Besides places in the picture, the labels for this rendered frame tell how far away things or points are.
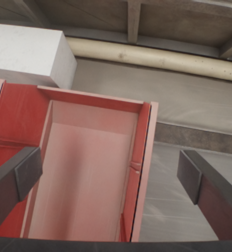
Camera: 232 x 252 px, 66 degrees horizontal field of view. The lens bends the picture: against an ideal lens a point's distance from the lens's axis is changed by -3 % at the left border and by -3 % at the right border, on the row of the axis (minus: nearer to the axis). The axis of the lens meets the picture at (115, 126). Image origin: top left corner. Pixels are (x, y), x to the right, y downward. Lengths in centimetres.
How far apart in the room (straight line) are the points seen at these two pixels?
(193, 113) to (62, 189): 28
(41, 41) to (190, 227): 40
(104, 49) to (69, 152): 20
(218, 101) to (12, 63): 37
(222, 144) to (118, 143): 20
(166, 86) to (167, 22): 12
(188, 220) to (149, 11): 35
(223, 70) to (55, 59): 30
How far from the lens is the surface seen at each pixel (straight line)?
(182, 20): 33
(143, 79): 38
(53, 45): 31
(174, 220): 37
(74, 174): 35
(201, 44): 40
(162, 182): 35
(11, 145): 28
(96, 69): 39
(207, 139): 39
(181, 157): 16
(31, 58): 31
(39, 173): 17
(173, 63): 37
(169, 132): 36
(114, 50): 37
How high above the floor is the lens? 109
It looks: 80 degrees down
